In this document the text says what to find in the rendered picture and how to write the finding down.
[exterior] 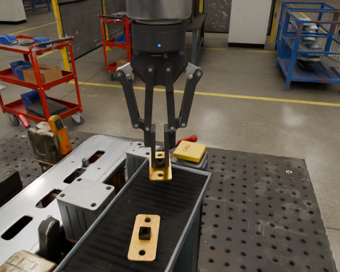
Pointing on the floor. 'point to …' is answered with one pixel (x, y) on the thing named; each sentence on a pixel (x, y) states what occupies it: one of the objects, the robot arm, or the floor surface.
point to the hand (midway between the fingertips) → (160, 145)
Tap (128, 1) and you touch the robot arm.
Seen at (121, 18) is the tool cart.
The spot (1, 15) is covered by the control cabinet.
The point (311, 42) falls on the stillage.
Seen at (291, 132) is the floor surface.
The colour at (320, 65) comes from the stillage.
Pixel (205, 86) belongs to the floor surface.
